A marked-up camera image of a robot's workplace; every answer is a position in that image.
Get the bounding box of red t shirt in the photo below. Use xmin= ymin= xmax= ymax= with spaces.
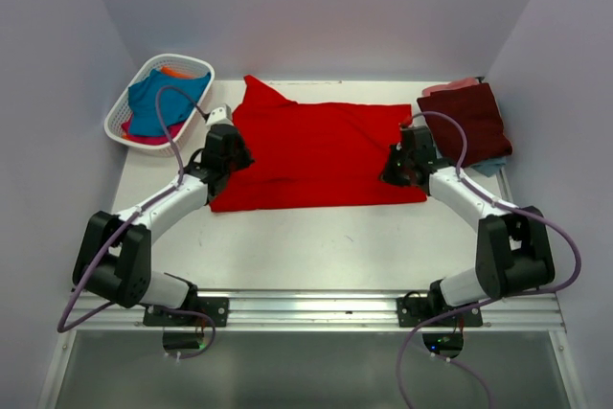
xmin=211 ymin=76 xmax=426 ymax=214

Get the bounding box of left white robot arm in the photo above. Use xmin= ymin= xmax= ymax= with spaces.
xmin=73 ymin=124 xmax=253 ymax=326

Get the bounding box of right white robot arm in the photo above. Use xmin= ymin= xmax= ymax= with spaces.
xmin=380 ymin=126 xmax=556 ymax=326

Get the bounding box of magenta t shirt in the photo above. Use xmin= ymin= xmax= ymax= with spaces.
xmin=121 ymin=120 xmax=185 ymax=146

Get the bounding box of folded maroon t shirt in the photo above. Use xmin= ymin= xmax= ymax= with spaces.
xmin=418 ymin=83 xmax=512 ymax=168

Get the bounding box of folded light blue t shirt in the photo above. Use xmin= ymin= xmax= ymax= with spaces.
xmin=470 ymin=157 xmax=507 ymax=177

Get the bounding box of folded pink t shirt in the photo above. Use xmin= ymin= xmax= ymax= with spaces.
xmin=421 ymin=77 xmax=481 ymax=98

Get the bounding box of orange t shirt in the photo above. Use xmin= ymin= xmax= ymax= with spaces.
xmin=160 ymin=66 xmax=197 ymax=80

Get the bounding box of white plastic laundry basket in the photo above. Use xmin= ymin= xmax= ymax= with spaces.
xmin=104 ymin=53 xmax=216 ymax=157

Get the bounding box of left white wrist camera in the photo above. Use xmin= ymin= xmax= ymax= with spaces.
xmin=206 ymin=104 xmax=234 ymax=126

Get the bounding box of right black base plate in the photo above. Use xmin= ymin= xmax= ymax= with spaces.
xmin=396 ymin=291 xmax=484 ymax=328

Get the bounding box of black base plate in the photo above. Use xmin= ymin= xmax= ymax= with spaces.
xmin=143 ymin=295 xmax=230 ymax=328
xmin=396 ymin=291 xmax=484 ymax=328

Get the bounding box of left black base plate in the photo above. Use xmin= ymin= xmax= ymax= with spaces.
xmin=143 ymin=295 xmax=230 ymax=328

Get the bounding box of aluminium mounting rail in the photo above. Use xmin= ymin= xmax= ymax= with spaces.
xmin=61 ymin=284 xmax=569 ymax=333

